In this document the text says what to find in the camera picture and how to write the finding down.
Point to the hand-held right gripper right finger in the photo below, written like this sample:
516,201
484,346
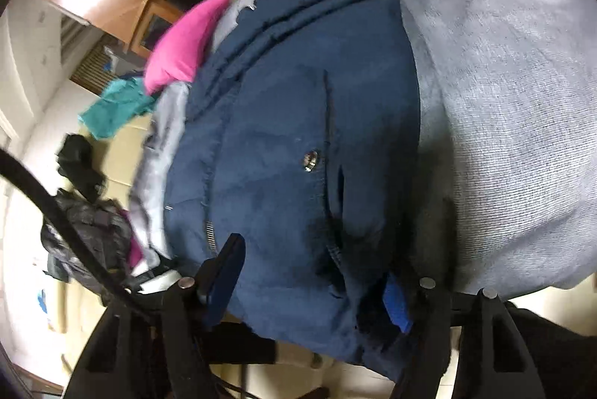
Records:
396,303

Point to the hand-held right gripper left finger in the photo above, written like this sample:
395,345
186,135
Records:
224,271

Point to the navy blue puffer jacket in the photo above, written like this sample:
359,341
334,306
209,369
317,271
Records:
280,124

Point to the pink cloth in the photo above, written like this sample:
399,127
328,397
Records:
135,252

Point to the dark grey puffer garment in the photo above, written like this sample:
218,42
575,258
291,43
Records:
88,231

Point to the black cloth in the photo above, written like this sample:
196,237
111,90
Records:
79,161

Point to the teal cloth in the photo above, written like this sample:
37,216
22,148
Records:
112,110

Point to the pink pillow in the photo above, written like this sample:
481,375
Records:
182,49

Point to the wooden lattice door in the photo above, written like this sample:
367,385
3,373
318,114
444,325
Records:
93,70

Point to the wooden cabinet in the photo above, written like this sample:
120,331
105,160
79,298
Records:
158,21

